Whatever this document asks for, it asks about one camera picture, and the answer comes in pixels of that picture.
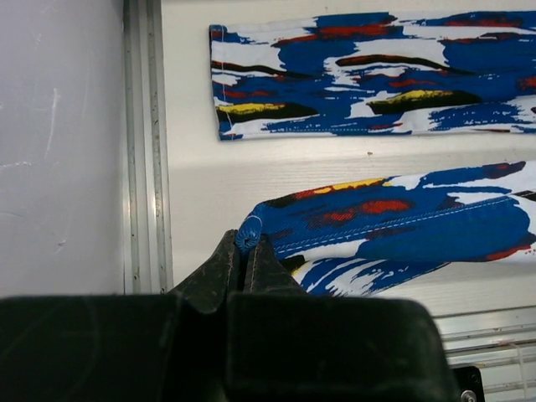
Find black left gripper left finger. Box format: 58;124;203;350
169;229;240;314

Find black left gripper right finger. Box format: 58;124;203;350
242;234;306;296

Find blue white red patterned trousers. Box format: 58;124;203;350
209;11;535;296

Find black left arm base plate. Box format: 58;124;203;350
451;365;485;402

